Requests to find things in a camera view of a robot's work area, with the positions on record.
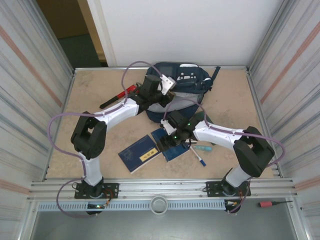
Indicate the plain blue notebook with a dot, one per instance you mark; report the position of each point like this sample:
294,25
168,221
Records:
175,154

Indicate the navy blue backpack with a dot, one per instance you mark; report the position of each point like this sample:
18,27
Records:
185,82

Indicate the blue notebook with yellow label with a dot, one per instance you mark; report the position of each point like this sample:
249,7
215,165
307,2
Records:
135,155

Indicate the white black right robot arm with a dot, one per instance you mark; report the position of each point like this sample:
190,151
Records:
217,135

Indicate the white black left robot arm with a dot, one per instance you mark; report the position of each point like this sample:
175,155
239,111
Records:
120,112

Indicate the teal marker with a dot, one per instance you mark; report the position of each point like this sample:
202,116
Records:
203,148

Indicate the white marker with blue cap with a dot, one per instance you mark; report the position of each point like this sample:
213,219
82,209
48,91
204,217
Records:
198,157

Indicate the grey round pipe fitting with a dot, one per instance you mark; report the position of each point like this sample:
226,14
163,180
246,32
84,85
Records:
159,205

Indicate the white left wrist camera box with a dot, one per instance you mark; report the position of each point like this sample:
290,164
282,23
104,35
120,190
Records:
168,84

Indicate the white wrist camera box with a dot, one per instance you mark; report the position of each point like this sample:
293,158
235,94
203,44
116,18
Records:
168,84
168,128

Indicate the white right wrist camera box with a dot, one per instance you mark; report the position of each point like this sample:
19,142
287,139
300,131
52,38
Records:
168,128

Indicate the wide aluminium mounting rail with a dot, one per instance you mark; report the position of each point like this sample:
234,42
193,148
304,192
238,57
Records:
162,186

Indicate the thin aluminium table edge rail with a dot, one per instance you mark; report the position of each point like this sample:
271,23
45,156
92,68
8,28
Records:
100,68

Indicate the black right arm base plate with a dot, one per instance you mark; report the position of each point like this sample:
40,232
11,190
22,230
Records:
212,188

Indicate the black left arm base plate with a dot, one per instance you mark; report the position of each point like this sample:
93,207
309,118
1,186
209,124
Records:
112,187

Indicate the white door frame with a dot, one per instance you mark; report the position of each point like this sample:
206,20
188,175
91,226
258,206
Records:
100,30

